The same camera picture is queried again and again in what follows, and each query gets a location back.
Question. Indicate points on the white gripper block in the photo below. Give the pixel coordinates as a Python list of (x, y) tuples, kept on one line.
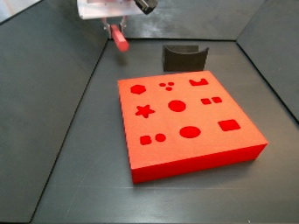
[(108, 9)]

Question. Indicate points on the red hexagonal prism rod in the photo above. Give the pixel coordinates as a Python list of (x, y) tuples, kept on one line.
[(121, 44)]

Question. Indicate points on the black curved holder stand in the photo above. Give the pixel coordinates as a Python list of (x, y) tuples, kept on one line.
[(183, 58)]

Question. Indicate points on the red shape sorting block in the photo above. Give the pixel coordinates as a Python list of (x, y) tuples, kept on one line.
[(184, 125)]

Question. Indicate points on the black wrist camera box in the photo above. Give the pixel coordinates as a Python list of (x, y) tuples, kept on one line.
[(145, 5)]

